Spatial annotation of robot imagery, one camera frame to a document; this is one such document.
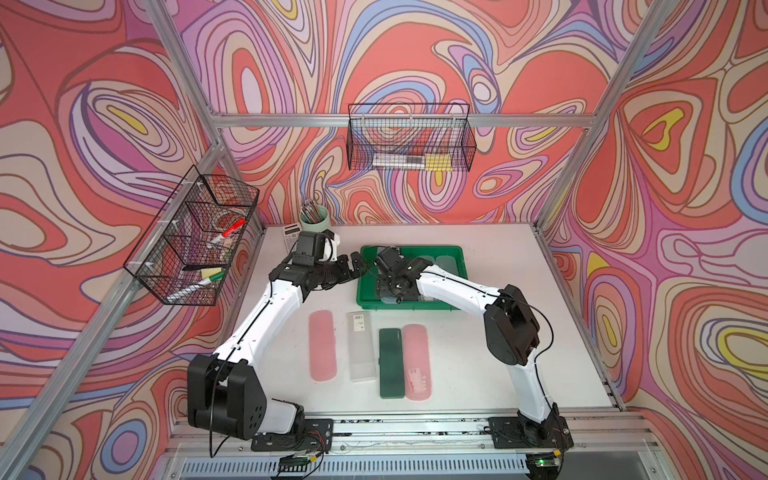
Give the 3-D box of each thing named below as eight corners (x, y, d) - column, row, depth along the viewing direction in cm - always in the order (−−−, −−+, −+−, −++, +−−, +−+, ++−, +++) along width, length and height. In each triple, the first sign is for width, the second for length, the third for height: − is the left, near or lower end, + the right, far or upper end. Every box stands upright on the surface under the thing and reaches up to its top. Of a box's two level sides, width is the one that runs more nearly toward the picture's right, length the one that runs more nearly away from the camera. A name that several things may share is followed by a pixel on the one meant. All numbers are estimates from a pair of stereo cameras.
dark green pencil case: (377, 398, 80) (377, 396, 79) (379, 331, 93) (378, 328, 91) (404, 398, 80) (404, 396, 79) (402, 331, 93) (402, 328, 91)
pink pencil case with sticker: (404, 400, 81) (404, 398, 79) (401, 327, 95) (402, 324, 93) (432, 400, 81) (433, 398, 79) (426, 327, 95) (426, 324, 93)
